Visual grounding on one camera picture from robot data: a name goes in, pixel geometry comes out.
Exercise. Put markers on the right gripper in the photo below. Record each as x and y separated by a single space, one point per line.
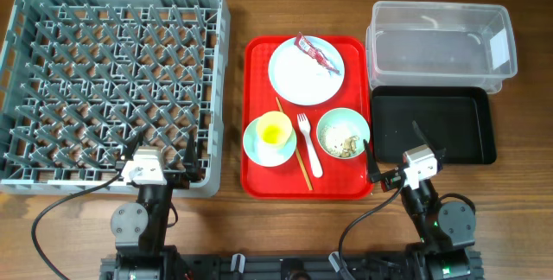
391 180

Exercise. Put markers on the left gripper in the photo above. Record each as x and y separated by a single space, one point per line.
180 180

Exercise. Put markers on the green bowl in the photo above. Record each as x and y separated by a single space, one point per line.
349 118

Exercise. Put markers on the rice and food scraps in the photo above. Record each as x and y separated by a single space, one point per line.
338 141

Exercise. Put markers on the light blue small bowl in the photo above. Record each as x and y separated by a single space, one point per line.
264 155

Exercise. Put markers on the yellow plastic cup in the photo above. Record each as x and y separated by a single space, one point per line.
274 129

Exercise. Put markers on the red sauce packet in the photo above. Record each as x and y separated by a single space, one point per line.
307 47

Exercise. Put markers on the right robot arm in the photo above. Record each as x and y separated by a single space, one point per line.
445 223

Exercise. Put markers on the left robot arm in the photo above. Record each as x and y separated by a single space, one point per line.
140 227

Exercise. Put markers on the black waste tray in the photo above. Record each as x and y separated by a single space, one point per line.
457 120

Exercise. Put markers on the grey dishwasher rack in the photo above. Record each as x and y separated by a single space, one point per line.
80 77

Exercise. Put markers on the white plastic fork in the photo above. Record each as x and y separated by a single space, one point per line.
305 128

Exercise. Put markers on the wooden chopstick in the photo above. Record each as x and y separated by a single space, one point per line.
298 155

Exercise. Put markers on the red plastic tray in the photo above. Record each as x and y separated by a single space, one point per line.
343 179

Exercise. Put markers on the clear plastic bin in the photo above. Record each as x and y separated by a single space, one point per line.
440 44

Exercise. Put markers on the light blue plate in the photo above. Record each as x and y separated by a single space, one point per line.
300 79

